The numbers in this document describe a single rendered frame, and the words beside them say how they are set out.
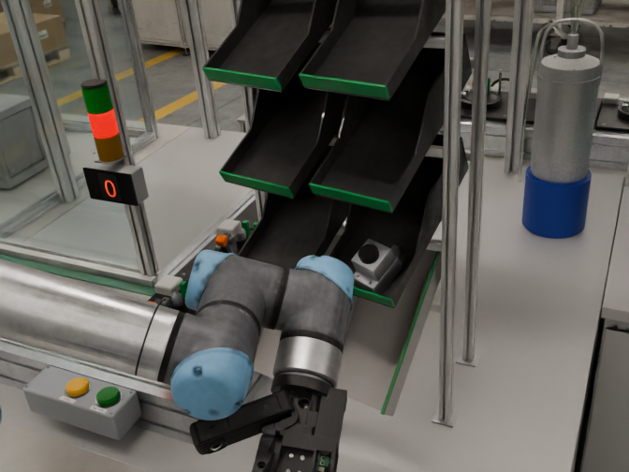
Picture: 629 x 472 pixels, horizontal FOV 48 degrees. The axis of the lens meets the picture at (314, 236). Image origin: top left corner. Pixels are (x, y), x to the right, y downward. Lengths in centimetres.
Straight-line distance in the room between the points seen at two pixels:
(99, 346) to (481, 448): 77
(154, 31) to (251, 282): 637
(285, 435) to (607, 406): 118
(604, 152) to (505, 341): 89
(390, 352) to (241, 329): 48
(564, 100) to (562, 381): 65
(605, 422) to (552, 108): 75
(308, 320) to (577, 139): 110
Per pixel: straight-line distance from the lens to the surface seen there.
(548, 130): 176
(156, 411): 134
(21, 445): 147
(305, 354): 79
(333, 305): 82
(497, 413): 137
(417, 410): 136
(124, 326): 72
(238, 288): 79
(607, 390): 180
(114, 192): 149
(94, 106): 143
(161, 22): 702
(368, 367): 119
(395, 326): 118
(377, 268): 102
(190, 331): 72
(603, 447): 193
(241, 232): 157
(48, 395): 139
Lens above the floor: 182
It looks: 31 degrees down
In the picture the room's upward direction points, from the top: 5 degrees counter-clockwise
